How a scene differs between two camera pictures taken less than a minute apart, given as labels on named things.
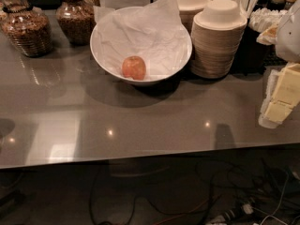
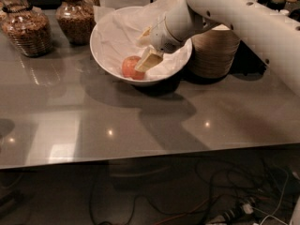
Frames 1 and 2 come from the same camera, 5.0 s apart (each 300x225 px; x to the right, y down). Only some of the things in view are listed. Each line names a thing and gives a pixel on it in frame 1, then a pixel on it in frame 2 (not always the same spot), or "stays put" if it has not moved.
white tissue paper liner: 150,30 stays put
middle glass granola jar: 75,18 stays put
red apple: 134,67 stays put
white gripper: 290,37 → 161,37
